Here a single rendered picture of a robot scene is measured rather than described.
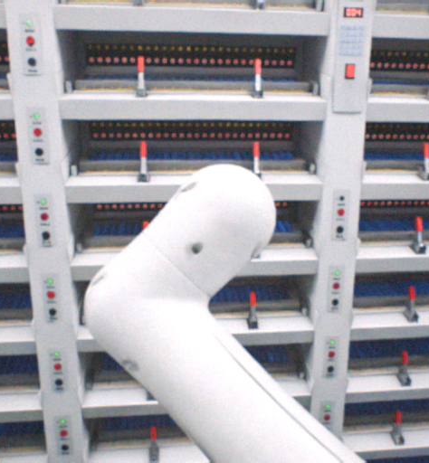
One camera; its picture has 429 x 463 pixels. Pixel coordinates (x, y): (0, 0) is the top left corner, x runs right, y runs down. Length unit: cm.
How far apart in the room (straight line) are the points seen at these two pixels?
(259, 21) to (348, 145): 35
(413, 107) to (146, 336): 89
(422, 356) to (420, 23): 90
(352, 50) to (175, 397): 86
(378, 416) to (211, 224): 112
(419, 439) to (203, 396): 113
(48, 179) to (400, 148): 94
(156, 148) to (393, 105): 59
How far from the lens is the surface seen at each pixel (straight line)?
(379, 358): 132
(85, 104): 98
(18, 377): 126
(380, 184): 108
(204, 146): 112
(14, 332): 115
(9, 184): 103
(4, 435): 139
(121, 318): 39
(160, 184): 95
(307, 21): 104
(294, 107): 100
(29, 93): 100
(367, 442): 138
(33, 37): 102
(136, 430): 130
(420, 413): 148
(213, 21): 100
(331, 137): 102
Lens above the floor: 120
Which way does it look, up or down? 12 degrees down
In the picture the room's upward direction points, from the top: straight up
